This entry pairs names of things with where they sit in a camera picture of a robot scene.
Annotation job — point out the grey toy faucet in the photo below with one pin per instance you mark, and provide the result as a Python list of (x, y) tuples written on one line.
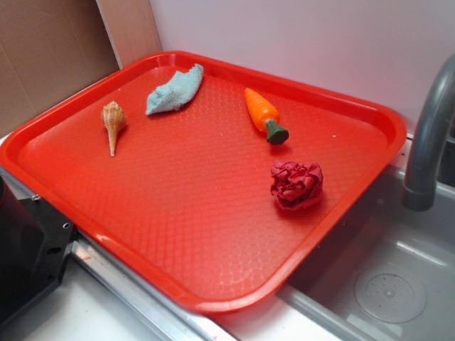
[(431, 158)]

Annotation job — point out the brown cardboard panel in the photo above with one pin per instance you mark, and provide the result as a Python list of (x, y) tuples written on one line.
[(50, 50)]

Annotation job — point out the orange toy carrot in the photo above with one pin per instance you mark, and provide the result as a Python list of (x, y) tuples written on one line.
[(266, 117)]

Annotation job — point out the grey plastic sink basin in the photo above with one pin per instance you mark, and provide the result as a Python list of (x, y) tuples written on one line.
[(383, 272)]

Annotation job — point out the red plastic tray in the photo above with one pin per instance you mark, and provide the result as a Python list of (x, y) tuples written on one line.
[(186, 203)]

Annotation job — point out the dark red crumpled cloth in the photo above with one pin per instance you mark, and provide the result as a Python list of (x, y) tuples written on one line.
[(296, 186)]

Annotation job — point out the tan spiral seashell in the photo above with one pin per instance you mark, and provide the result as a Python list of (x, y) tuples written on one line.
[(114, 120)]

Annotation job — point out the light blue crumpled cloth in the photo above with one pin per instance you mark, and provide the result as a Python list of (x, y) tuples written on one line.
[(177, 92)]

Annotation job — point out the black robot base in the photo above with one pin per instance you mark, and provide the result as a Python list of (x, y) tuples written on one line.
[(36, 240)]

